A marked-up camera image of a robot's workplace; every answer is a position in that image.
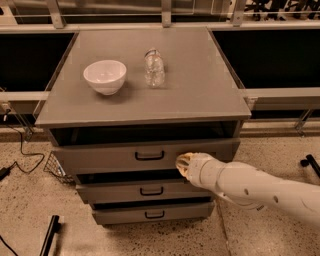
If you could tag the foam gripper body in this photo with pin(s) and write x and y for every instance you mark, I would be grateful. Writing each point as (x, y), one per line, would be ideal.
(197, 168)

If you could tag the grey top drawer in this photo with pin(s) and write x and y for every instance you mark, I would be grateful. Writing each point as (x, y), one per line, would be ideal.
(111, 149)

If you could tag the grey drawer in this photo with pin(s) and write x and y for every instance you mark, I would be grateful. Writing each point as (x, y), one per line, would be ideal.
(134, 186)
(111, 149)
(153, 210)

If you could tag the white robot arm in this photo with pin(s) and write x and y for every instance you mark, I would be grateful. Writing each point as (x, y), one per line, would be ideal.
(250, 188)

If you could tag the grey drawer cabinet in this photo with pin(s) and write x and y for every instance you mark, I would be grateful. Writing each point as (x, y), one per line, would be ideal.
(197, 88)

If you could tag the grey middle drawer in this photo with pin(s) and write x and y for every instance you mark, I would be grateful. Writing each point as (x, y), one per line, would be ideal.
(134, 186)

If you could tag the grey bottom drawer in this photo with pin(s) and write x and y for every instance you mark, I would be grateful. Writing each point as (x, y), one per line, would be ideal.
(153, 210)

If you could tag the clear plastic water bottle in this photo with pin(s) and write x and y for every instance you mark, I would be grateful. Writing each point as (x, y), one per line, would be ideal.
(154, 68)

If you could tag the white ceramic bowl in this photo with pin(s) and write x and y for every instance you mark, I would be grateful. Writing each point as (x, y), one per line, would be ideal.
(106, 76)

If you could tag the black wheeled base leg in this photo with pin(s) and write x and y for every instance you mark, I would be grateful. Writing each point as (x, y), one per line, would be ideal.
(310, 160)

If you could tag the black left base leg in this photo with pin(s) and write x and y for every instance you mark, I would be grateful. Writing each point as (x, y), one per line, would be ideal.
(53, 228)

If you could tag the metal guard railing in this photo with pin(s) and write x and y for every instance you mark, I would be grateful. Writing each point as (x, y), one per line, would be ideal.
(216, 15)

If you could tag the black top drawer handle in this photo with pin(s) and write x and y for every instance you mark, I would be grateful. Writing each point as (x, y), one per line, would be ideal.
(149, 156)

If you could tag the wire mesh basket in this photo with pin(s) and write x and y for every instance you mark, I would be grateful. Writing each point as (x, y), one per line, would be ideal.
(54, 168)

